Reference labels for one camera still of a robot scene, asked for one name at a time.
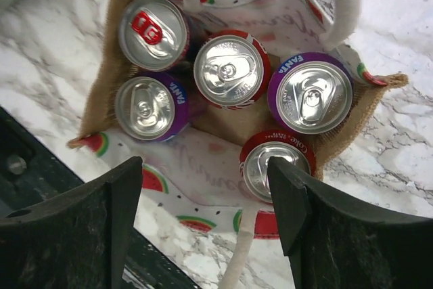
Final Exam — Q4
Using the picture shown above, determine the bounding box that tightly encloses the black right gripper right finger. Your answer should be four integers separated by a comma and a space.
267, 157, 432, 288

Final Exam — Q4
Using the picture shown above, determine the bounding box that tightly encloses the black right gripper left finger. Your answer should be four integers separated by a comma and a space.
1, 157, 142, 288

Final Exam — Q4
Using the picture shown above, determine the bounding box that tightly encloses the red coke can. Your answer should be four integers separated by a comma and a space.
240, 129, 316, 204
193, 29, 273, 110

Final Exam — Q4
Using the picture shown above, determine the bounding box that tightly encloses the purple Fanta can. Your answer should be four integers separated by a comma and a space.
267, 52, 354, 135
114, 72, 190, 142

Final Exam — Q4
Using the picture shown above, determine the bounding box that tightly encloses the red tab soda can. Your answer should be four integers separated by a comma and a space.
118, 0, 191, 72

